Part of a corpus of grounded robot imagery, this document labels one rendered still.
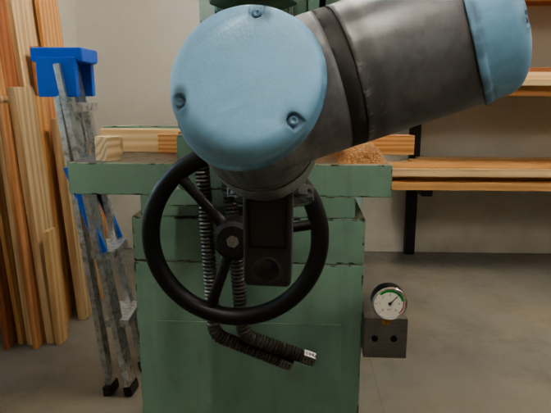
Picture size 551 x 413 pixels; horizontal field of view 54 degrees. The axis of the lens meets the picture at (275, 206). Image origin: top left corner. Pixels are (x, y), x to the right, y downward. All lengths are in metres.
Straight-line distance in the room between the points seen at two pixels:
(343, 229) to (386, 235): 2.56
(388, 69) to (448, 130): 3.21
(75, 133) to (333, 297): 1.06
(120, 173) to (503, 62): 0.80
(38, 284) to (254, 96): 2.15
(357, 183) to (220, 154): 0.70
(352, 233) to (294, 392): 0.34
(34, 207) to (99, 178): 1.29
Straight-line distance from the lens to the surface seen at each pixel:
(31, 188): 2.32
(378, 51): 0.32
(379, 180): 0.99
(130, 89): 3.55
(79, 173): 1.07
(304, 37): 0.31
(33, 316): 2.41
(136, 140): 1.21
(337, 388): 1.13
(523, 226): 3.79
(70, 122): 1.80
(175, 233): 1.03
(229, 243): 0.81
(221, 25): 0.32
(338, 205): 0.99
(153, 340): 1.12
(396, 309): 1.00
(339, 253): 1.02
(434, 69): 0.33
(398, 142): 1.15
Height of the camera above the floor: 1.03
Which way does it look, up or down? 12 degrees down
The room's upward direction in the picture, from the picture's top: straight up
